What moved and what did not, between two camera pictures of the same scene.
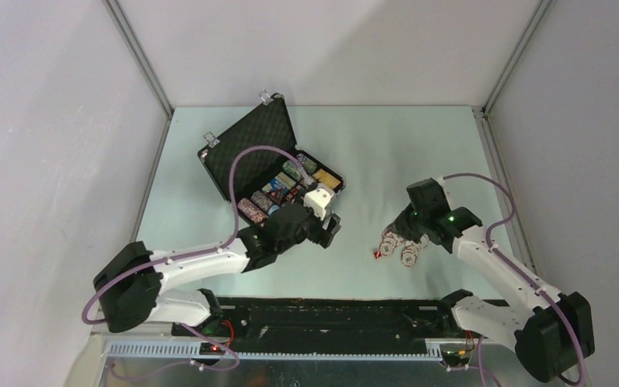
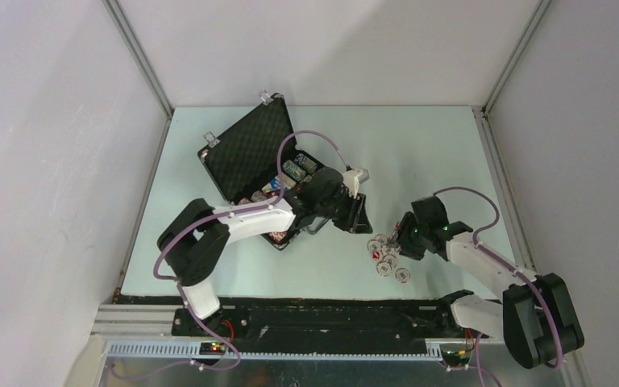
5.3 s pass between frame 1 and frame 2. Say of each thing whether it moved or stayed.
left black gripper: moved
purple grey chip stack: stayed
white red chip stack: moved
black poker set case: stayed
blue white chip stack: stayed
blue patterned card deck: stayed
